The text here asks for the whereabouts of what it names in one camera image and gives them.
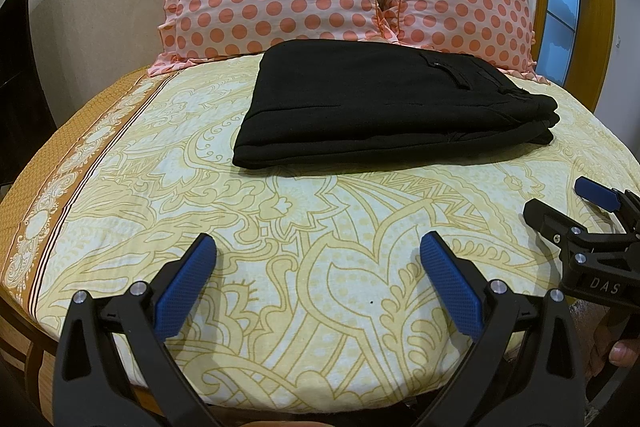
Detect person's right hand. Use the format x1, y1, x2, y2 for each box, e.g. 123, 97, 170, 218
585, 302, 640, 380

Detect wooden window frame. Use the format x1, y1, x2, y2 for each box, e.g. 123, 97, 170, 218
460, 0, 618, 112

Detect black furniture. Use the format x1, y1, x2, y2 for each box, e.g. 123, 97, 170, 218
0, 0, 56, 188

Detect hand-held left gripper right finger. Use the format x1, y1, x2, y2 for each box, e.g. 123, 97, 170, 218
419, 231, 591, 427

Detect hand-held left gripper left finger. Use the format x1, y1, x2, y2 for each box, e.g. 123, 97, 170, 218
52, 233, 223, 427

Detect yellow patterned bed sheet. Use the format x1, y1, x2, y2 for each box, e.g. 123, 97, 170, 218
0, 54, 640, 413

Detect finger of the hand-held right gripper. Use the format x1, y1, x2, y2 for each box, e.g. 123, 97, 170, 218
575, 177, 640, 228
523, 199, 586, 253

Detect black pants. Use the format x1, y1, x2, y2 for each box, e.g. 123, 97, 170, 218
232, 39, 560, 170

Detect wooden bed frame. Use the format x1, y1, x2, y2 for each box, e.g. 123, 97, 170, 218
0, 297, 166, 413

